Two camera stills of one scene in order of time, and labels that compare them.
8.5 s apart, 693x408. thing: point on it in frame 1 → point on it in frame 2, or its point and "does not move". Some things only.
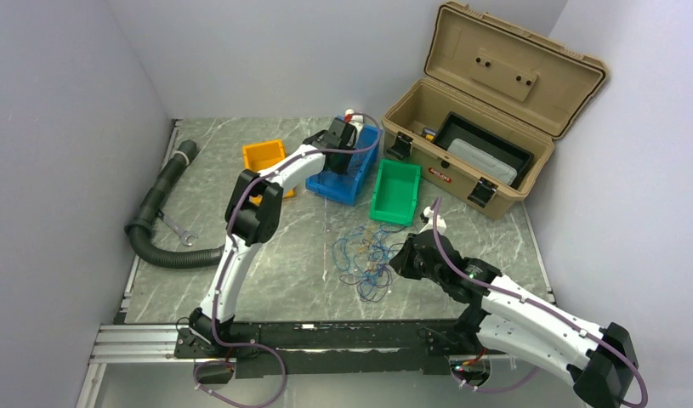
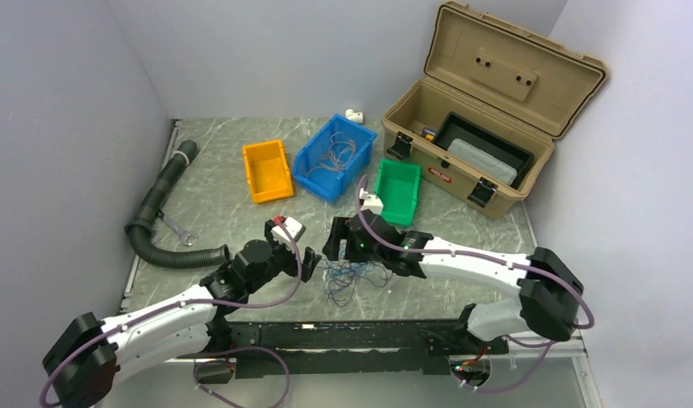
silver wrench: x=179 y=231 does not move
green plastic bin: x=395 y=192 does not move
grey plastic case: x=482 y=161 does not move
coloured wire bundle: x=372 y=282 → x=341 y=278
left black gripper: x=343 y=169 → x=292 y=269
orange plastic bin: x=258 y=155 does not move
